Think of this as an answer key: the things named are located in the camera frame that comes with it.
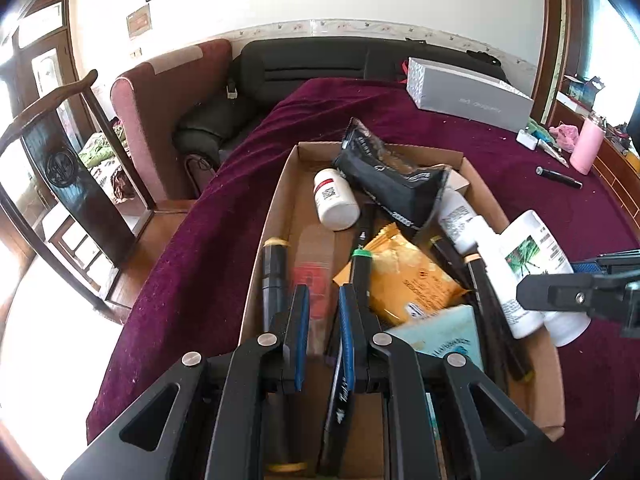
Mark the small white bottle red label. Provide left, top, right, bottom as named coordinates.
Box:
left=313, top=168, right=362, bottom=232

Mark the black bag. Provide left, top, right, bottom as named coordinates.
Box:
left=172, top=75, right=262, bottom=162

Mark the white squeeze tube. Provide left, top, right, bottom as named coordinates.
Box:
left=537, top=139, right=571, bottom=169

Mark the thick yellow cap marker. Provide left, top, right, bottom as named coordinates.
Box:
left=263, top=239, right=307, bottom=475

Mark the green cap marker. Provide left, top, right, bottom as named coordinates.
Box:
left=320, top=247, right=375, bottom=478

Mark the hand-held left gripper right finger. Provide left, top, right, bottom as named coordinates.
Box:
left=338, top=283, right=577, bottom=480

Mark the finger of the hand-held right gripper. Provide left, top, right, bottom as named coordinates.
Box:
left=571, top=248, right=640, bottom=276
left=516, top=273, right=640, bottom=339

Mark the large white bottle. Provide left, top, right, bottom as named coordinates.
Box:
left=439, top=187, right=502, bottom=257

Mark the pink cloth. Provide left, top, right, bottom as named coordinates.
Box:
left=548, top=122, right=582, bottom=152

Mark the teal tissue pack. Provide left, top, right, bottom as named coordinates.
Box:
left=387, top=304, right=485, bottom=442

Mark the orange cap marker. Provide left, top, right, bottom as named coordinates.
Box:
left=429, top=236, right=477, bottom=292

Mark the maroon tablecloth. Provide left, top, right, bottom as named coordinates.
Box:
left=85, top=77, right=640, bottom=480

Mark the black sofa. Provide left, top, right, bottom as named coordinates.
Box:
left=239, top=38, right=509, bottom=107

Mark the wooden door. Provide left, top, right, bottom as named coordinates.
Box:
left=9, top=0, right=97, bottom=137

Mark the black snack packet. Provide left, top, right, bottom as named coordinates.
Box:
left=332, top=117, right=452, bottom=232

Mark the gray cap marker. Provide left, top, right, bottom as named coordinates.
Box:
left=535, top=165, right=584, bottom=190

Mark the black marker pen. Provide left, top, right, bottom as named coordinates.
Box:
left=356, top=202, right=377, bottom=252

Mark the yellow snack packet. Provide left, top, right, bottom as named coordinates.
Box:
left=332, top=222, right=469, bottom=329

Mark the maroon armchair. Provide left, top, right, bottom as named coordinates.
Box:
left=109, top=38, right=234, bottom=202

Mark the dark wooden chair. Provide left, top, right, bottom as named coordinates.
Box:
left=0, top=69, right=157, bottom=322

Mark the gray box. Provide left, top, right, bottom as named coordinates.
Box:
left=405, top=57, right=535, bottom=134

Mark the ochre cap marker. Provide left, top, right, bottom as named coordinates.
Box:
left=464, top=254, right=537, bottom=382

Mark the wall sign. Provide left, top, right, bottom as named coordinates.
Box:
left=126, top=3, right=152, bottom=41

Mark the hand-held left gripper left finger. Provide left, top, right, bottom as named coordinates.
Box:
left=62, top=283, right=312, bottom=480

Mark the white cube charger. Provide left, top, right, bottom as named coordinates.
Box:
left=446, top=169, right=472, bottom=197

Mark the pink thermos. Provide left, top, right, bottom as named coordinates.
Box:
left=569, top=115, right=607, bottom=176

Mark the colourful cardboard box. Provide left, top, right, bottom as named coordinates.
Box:
left=557, top=74, right=607, bottom=114

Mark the white bottle green label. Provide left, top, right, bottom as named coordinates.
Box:
left=499, top=209, right=594, bottom=349

